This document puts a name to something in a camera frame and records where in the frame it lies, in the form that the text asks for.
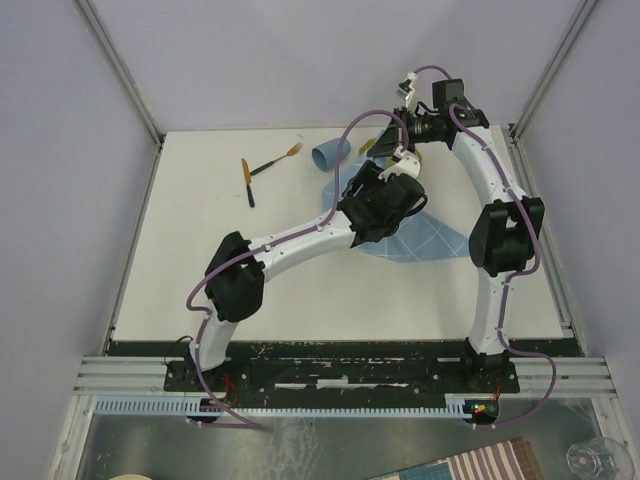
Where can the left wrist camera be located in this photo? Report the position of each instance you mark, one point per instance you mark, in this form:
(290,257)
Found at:
(405,163)

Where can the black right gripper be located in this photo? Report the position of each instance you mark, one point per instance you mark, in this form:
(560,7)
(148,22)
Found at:
(389,139)

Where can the green dotted plate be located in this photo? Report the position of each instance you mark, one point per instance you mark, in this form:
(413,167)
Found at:
(367,145)

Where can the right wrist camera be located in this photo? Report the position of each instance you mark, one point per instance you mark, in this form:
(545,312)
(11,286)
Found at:
(406,89)

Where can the cream round object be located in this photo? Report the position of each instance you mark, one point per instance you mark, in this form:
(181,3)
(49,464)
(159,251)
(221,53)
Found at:
(130,477)

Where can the aluminium frame rail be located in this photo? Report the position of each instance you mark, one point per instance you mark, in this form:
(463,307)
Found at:
(576,27)

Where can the orange knife green handle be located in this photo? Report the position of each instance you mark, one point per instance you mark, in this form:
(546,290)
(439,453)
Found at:
(247,179)

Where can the clear glass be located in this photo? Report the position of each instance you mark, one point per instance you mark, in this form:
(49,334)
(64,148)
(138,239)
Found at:
(600,458)

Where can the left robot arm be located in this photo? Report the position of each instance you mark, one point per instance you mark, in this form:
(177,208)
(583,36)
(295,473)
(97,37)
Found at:
(374,203)

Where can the striped folded cloth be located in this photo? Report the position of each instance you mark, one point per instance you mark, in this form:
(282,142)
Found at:
(511,459)

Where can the orange fork green handle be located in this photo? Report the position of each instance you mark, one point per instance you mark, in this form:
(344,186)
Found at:
(290,153)

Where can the blue cup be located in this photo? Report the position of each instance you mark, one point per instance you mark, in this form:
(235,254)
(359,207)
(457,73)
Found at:
(331,155)

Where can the blue checked cloth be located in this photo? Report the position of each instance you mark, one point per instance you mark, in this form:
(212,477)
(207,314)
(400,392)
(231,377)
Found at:
(421,237)

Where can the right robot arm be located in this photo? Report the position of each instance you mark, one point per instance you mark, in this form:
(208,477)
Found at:
(504,242)

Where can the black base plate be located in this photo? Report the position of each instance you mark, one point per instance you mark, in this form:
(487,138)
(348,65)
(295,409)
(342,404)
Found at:
(321,374)

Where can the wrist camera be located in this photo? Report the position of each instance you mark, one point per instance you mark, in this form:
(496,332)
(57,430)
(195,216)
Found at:
(406,89)
(405,163)

